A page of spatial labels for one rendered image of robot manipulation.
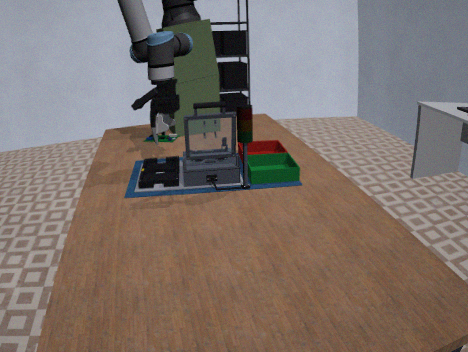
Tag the red bin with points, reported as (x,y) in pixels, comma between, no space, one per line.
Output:
(262,147)

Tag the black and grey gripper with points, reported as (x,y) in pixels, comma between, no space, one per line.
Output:
(166,94)

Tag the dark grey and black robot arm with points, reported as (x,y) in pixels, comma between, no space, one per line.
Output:
(162,47)

